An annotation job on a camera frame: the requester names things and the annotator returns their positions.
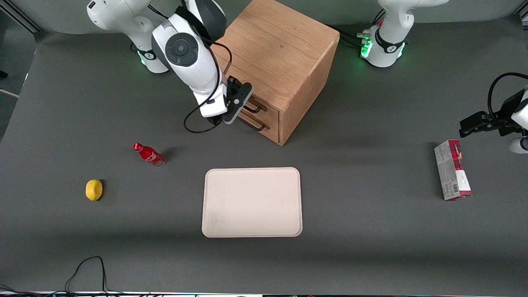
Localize yellow lemon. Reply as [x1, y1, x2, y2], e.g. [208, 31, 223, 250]
[85, 179, 103, 201]

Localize black aluminium frame rail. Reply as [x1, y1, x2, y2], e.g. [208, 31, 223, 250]
[0, 7, 44, 33]

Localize wooden drawer with inside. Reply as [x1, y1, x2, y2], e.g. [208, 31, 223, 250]
[219, 73, 281, 129]

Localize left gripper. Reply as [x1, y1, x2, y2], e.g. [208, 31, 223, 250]
[459, 89, 528, 138]

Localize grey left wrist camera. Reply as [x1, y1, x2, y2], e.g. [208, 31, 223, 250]
[508, 137, 528, 154]

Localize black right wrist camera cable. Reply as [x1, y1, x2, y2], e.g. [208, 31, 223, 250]
[184, 41, 233, 134]

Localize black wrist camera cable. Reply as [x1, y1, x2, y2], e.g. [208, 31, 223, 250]
[488, 73, 528, 118]
[184, 41, 233, 134]

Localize wooden drawer front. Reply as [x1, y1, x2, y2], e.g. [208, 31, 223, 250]
[231, 111, 282, 145]

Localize black left wrist camera cable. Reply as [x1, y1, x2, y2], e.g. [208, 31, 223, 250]
[488, 73, 528, 118]

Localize grey and red carton box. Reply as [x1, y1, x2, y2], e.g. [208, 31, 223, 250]
[434, 139, 473, 201]

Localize wooden drawer cabinet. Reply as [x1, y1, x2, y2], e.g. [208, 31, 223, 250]
[210, 0, 340, 146]

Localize red cola bottle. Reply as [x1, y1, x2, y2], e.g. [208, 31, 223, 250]
[132, 142, 166, 167]

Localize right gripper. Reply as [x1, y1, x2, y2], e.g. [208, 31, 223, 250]
[191, 76, 253, 124]

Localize black left arm base cables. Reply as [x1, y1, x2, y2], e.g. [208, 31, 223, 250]
[330, 8, 386, 47]

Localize beige rectangular tray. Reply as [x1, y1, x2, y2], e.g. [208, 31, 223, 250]
[201, 167, 303, 238]

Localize black looped cable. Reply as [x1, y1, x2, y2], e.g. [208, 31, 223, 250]
[65, 256, 124, 295]

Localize black metal drawer handle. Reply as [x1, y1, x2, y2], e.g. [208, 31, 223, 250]
[238, 113, 267, 132]
[243, 97, 263, 114]

